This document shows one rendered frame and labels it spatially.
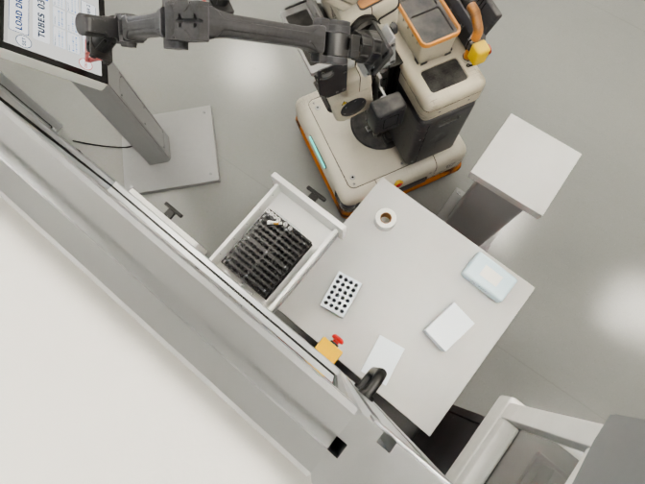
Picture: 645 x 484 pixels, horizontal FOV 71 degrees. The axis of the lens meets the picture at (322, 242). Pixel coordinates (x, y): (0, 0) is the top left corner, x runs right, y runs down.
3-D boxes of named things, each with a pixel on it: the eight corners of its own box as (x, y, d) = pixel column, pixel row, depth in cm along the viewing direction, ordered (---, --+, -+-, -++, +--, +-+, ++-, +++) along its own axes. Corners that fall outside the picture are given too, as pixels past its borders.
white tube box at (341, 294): (339, 273, 149) (339, 271, 146) (361, 285, 148) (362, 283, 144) (320, 305, 147) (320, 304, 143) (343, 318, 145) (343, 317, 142)
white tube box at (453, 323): (450, 303, 145) (454, 302, 140) (469, 325, 144) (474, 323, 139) (421, 330, 144) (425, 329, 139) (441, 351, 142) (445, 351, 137)
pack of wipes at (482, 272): (459, 275, 148) (463, 272, 143) (476, 253, 150) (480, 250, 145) (497, 304, 145) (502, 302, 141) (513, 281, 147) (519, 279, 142)
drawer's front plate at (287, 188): (278, 183, 152) (274, 171, 141) (346, 236, 146) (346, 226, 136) (274, 187, 151) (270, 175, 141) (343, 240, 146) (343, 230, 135)
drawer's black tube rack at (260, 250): (271, 214, 147) (268, 207, 141) (313, 247, 144) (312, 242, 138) (226, 266, 143) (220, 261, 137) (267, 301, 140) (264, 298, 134)
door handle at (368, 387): (370, 363, 84) (379, 363, 66) (381, 372, 84) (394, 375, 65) (353, 384, 83) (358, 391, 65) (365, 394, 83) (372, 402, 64)
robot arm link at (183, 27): (183, 46, 91) (182, -11, 88) (162, 46, 101) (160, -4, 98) (353, 65, 117) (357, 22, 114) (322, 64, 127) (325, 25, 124)
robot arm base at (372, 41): (394, 54, 118) (374, 18, 121) (373, 50, 113) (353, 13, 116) (374, 77, 124) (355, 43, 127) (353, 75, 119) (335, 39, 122)
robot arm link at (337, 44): (363, 59, 118) (365, 36, 116) (334, 55, 111) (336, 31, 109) (339, 58, 124) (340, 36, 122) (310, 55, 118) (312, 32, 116)
